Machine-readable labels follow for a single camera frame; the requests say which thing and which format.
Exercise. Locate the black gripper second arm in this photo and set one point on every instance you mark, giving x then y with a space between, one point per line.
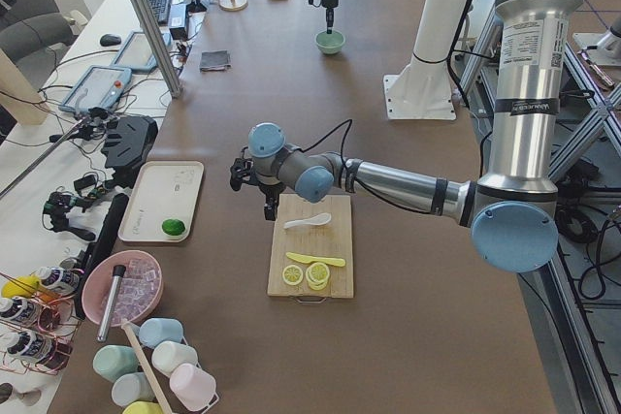
268 188

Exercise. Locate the white ceramic spoon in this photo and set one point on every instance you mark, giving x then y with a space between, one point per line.
320 219

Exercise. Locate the silver blue second robot arm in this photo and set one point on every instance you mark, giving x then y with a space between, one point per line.
510 208

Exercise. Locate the mint green ceramic bowl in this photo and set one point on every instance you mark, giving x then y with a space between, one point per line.
330 42

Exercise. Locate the pink bowl with ice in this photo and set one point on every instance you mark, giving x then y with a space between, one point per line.
140 291

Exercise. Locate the wooden cutting board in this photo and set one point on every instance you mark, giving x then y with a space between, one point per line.
333 239

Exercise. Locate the lemon slice single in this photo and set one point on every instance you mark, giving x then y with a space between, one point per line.
292 275

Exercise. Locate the lemon slice stack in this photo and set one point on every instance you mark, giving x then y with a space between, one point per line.
317 275

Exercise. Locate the yellow plastic knife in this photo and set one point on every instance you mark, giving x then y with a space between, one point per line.
308 259

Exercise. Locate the green lime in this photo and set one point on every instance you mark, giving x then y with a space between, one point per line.
173 227

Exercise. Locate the cream serving tray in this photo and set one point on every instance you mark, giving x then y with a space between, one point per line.
164 189

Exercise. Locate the dark grey folded cloth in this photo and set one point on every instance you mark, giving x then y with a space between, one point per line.
218 60

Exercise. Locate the metal muddler tube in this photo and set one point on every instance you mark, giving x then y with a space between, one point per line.
108 313

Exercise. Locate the blue ceramic cup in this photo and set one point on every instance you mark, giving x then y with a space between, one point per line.
157 330

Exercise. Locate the white ceramic cup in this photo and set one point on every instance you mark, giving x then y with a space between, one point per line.
168 355

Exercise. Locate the wooden spatula stick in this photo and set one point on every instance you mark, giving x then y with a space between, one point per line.
144 363

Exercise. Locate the blue teach pendant far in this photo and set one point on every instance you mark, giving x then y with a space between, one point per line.
135 53

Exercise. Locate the blue teach pendant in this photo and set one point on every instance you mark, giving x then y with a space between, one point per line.
135 53
99 87

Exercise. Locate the pink ceramic cup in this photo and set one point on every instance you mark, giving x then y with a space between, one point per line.
194 387

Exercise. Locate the blue teach pendant near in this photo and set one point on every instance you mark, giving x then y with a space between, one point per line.
99 87

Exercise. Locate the black computer mouse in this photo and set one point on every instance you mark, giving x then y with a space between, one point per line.
109 40

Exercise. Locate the green ceramic cup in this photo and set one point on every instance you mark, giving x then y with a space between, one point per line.
113 361

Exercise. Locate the grey office chair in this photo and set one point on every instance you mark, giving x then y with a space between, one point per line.
30 25

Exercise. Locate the aluminium frame post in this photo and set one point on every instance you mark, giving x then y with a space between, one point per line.
163 60

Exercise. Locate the copper wire bottle rack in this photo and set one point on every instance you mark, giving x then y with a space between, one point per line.
37 333

